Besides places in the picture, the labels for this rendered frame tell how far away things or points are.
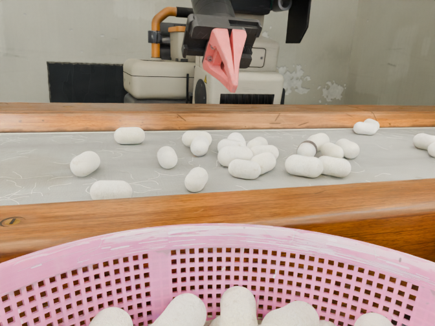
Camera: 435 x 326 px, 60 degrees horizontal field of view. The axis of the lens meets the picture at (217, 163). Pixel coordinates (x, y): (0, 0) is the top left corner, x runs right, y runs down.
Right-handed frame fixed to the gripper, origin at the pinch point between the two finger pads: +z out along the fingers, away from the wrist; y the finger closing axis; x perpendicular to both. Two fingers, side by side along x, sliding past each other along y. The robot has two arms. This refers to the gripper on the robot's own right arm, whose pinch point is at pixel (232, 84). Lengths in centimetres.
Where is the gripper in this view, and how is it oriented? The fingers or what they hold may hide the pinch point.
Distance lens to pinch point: 49.2
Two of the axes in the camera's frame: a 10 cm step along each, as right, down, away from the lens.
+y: 9.6, -0.3, 2.9
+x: -2.3, 5.4, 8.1
